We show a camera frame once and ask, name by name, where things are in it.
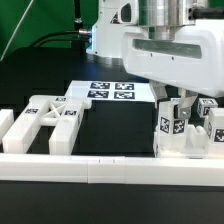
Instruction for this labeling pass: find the grey diagonal rod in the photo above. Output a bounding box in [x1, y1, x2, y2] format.
[0, 0, 35, 61]

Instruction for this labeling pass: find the black vertical post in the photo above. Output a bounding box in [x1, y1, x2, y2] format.
[72, 0, 83, 50]

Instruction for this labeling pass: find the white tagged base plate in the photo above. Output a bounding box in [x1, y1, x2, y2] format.
[66, 81, 154, 102]

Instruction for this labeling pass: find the white chair back frame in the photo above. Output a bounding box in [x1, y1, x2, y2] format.
[2, 95, 92, 155]

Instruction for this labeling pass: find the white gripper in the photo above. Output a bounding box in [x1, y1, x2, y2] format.
[122, 23, 224, 119]

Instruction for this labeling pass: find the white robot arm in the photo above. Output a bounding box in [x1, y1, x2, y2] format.
[87, 0, 224, 119]

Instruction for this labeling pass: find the white U-shaped fence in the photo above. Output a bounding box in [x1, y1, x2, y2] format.
[0, 109, 224, 188]

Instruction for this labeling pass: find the black cable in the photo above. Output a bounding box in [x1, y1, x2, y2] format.
[29, 29, 94, 48]

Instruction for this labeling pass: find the white tagged cube right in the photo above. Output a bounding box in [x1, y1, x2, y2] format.
[197, 98, 218, 118]

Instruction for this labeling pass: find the white chair seat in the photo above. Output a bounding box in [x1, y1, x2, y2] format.
[153, 125, 224, 159]

